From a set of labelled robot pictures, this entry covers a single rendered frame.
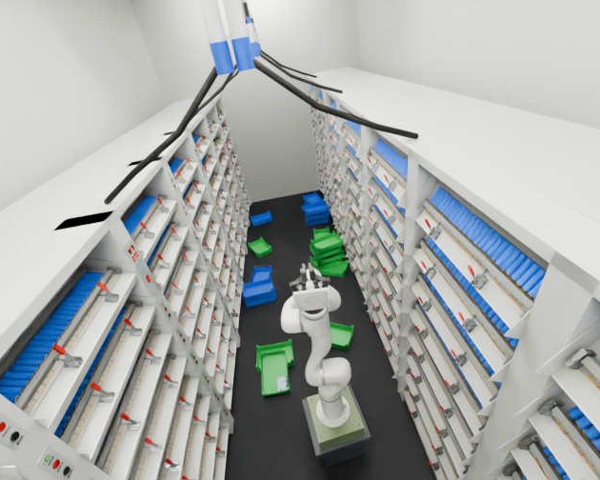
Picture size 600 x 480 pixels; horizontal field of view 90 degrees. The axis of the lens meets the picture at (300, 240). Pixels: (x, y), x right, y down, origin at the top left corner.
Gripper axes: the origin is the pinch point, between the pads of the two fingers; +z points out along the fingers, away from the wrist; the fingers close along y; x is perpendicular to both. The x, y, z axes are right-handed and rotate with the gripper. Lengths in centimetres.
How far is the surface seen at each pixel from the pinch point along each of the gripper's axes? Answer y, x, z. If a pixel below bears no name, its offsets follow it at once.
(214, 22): 17, 67, 46
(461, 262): -49, 8, -17
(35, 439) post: 69, -28, -11
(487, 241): -53, 7, -6
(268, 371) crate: 46, 41, -170
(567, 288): -49, -20, 10
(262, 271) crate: 58, 167, -203
